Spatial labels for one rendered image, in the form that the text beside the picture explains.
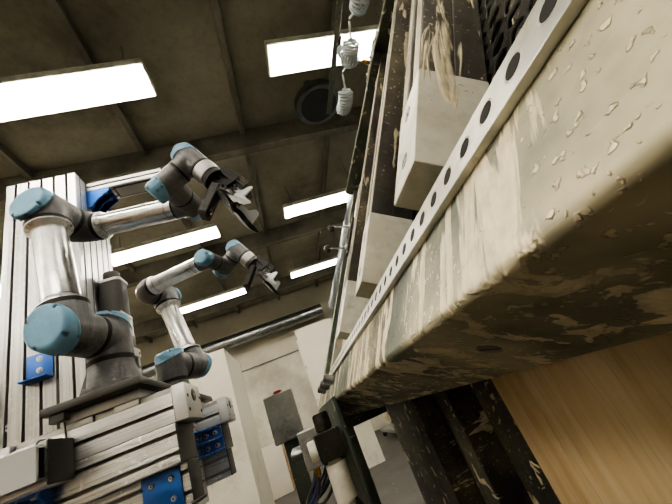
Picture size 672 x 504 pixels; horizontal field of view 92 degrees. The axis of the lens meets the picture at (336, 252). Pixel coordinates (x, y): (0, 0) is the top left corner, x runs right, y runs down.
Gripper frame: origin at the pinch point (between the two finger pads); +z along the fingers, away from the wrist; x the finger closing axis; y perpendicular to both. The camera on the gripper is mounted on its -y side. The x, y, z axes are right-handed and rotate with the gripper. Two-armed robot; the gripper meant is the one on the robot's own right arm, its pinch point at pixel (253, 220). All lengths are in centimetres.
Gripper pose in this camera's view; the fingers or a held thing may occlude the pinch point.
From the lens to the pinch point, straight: 95.8
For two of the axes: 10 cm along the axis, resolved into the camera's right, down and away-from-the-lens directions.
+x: -0.8, 4.6, 8.8
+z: 7.5, 6.0, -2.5
